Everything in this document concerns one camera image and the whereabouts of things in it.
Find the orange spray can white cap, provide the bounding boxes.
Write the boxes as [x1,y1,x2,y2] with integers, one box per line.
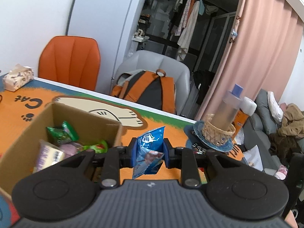
[232,97,257,140]

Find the brown cardboard box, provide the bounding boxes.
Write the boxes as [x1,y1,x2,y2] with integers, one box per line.
[1,102,122,195]

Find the grey armchair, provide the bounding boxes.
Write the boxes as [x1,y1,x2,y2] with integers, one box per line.
[114,50,190,115]

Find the person's right hand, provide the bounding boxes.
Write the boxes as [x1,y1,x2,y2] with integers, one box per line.
[284,211,298,228]

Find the woven bamboo basket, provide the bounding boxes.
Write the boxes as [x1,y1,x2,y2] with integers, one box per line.
[201,114,236,147]

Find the dark green snack packet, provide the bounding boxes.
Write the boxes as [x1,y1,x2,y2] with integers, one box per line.
[46,120,79,145]

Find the clear bottle purple cap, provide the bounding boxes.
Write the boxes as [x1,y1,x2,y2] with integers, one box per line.
[211,84,243,131]

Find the light green snack packet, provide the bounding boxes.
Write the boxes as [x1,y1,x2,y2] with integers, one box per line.
[82,139,108,154]

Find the blue snack packet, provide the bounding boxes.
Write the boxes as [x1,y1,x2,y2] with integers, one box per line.
[132,126,165,179]

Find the floral tissue pack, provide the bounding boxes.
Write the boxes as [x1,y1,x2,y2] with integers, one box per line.
[3,64,34,92]

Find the brown clothes pile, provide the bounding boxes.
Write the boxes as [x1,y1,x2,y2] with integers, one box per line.
[268,104,303,167]

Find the white sandwich cracker package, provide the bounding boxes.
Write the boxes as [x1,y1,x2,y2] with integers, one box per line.
[33,139,65,173]

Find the colourful cat table mat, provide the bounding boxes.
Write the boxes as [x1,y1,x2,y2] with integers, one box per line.
[0,74,245,228]

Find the pink curtain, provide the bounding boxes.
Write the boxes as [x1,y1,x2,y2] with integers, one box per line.
[195,0,303,120]

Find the white refrigerator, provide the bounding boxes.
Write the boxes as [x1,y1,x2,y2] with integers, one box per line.
[66,0,145,94]

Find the orange chair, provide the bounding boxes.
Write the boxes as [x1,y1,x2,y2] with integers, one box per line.
[38,36,101,91]

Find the orange black backpack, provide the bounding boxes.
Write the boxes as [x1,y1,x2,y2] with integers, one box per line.
[111,68,176,114]

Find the blue ceramic plate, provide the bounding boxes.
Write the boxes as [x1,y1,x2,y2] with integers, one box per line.
[183,120,233,153]

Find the hanging clothes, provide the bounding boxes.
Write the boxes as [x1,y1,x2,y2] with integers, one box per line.
[169,0,219,62]

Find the grey sofa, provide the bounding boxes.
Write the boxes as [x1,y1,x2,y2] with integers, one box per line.
[243,89,292,170]

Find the purple snack packet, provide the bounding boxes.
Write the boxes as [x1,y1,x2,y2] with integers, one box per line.
[59,142,82,159]

